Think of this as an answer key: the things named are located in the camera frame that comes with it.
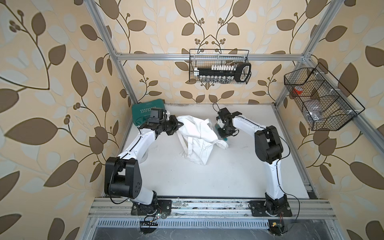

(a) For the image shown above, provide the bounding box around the white printed tote pouch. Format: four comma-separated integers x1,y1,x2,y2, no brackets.
177,116,229,166

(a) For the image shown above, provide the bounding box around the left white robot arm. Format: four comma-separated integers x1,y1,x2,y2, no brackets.
105,115,184,206

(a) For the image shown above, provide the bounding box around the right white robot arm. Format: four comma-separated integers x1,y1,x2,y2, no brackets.
217,108,285,201

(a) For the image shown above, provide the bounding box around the green plastic tool case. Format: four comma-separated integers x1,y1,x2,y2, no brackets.
132,99,165,127

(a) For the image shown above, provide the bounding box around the black socket bit holder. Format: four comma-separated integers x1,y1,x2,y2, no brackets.
192,63,252,84

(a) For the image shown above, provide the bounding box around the red item in basket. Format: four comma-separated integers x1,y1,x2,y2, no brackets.
293,86,304,96

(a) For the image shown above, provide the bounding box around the clear plastic bag in basket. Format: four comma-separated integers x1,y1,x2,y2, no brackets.
304,100,326,121

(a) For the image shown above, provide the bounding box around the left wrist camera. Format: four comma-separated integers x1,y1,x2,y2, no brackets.
148,108,168,124

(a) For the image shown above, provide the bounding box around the back black wire basket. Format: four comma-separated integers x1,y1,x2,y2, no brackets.
189,49,252,85

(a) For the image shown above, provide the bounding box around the black wire basket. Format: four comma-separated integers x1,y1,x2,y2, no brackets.
284,63,366,131
189,49,252,85

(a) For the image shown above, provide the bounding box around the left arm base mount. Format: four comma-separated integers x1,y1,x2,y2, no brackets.
131,199,172,219

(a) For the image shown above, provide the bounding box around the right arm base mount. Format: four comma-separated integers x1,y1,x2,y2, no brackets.
249,199,293,217

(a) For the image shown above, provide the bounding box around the right black wire basket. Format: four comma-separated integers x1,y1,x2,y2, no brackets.
284,63,366,131

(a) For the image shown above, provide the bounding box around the aluminium front rail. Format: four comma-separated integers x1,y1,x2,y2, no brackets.
88,197,337,221

